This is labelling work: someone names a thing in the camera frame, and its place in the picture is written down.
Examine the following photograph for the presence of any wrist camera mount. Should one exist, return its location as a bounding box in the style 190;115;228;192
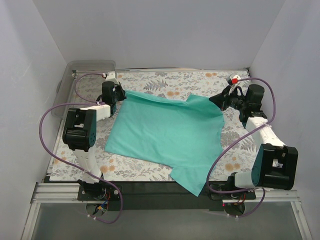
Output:
226;74;241;95
102;71;119;87

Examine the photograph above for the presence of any clear plastic bin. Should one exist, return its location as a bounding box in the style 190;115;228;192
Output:
53;60;116;106

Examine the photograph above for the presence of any teal t shirt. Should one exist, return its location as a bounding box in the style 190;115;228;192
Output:
104;91;225;196

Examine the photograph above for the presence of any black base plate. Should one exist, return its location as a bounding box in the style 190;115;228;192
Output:
77;181;256;211

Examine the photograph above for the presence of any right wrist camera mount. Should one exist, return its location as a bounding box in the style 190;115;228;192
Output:
226;74;241;95

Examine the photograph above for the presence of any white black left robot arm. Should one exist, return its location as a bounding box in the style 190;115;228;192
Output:
62;80;126;200

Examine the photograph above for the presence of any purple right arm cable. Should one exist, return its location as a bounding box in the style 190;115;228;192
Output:
207;77;277;219

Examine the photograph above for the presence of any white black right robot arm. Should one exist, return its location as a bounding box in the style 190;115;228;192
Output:
209;84;298;199

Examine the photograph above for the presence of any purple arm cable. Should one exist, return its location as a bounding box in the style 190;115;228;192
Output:
207;77;277;219
39;71;125;224

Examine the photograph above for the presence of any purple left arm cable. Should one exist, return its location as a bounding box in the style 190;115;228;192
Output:
39;71;125;224

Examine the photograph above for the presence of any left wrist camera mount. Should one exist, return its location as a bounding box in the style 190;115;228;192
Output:
102;71;119;87

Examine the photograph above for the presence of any aluminium frame rail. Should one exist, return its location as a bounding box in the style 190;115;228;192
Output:
22;182;312;240

